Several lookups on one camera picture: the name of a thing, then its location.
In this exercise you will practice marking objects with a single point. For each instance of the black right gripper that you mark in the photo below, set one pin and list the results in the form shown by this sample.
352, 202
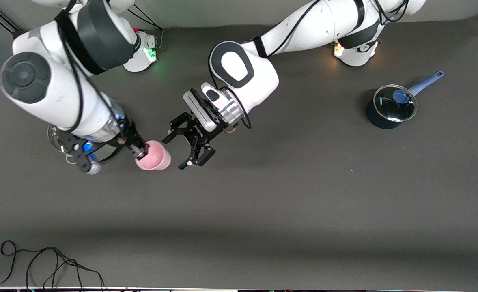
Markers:
132, 139

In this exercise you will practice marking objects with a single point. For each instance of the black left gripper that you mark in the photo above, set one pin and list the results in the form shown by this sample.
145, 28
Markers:
198, 134

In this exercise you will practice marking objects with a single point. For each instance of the pink plastic cup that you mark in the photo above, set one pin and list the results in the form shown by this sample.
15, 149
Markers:
158, 158

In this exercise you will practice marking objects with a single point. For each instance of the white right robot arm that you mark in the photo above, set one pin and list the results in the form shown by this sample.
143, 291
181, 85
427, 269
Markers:
52, 93

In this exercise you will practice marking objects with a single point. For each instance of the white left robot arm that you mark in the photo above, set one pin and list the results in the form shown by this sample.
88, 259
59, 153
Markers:
304, 28

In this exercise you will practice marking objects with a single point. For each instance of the dark grey table mat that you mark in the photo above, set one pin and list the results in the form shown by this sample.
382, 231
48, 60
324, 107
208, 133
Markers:
239, 202

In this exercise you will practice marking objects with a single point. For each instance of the dark blue saucepan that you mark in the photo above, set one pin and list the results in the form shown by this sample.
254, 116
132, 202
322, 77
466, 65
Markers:
379, 121

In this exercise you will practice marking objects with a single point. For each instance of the glass lid with blue knob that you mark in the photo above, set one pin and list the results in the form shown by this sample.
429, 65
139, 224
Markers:
395, 109

